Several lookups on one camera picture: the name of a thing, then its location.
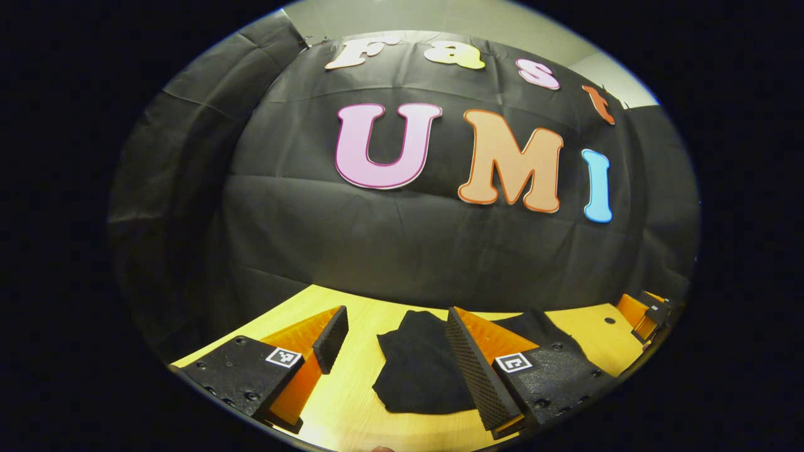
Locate black button shirt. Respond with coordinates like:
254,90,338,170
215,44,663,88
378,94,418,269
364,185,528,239
372,309,588,415

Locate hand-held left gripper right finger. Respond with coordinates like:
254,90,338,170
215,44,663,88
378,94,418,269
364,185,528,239
445,306,615,440

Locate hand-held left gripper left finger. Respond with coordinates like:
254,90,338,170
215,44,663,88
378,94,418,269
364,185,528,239
170,305,350,435

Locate black backdrop cloth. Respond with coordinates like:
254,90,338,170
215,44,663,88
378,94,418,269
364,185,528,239
108,9,701,362

